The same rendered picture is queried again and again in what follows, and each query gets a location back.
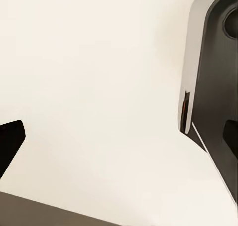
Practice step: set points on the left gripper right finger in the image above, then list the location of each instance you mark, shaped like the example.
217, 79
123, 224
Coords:
230, 136

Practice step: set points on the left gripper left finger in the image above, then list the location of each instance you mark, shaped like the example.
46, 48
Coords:
12, 136

